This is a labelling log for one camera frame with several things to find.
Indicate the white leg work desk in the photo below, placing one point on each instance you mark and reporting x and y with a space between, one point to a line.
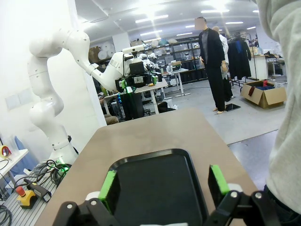
150 88

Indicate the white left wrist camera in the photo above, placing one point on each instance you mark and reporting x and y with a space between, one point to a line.
132 50

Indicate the red yellow tape roll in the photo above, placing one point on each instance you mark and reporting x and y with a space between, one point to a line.
5 151

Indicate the rack with dark coats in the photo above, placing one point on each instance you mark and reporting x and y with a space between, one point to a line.
240 58

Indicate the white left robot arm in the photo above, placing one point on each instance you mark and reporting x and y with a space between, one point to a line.
44 113

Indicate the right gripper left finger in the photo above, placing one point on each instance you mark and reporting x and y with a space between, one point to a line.
108 188

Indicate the person in grey sweatshirt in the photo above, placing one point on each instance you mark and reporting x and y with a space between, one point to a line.
287 117

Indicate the black plastic tray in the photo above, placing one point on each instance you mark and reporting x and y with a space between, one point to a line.
160 183

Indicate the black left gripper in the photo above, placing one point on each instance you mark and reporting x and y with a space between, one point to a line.
138 80

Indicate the white wall plates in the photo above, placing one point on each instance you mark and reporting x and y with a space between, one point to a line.
17 99

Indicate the aluminium base plate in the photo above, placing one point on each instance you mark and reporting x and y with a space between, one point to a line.
14 216

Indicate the small white table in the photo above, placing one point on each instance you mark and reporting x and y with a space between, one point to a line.
11 160

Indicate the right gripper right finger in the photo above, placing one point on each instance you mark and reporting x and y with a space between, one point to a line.
219 186

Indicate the ceiling light strip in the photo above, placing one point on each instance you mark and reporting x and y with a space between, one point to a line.
234 23
151 18
215 11
151 33

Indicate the black control box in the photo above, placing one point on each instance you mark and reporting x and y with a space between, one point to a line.
131 106

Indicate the long storage shelving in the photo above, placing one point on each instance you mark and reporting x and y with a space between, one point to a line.
169 54

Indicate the black bag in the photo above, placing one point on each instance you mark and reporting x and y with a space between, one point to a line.
167 107

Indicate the cardboard box with clothes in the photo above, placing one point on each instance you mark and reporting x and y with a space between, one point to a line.
263 95

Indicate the mannequin in white shirt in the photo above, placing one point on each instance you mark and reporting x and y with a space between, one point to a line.
225 47

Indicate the black mannequin base plate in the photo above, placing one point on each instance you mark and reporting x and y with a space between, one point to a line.
232 107

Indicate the figure in black clothes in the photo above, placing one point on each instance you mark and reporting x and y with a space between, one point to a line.
211 58

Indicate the yellow emergency stop box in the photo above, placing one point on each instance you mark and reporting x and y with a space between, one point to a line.
27 197

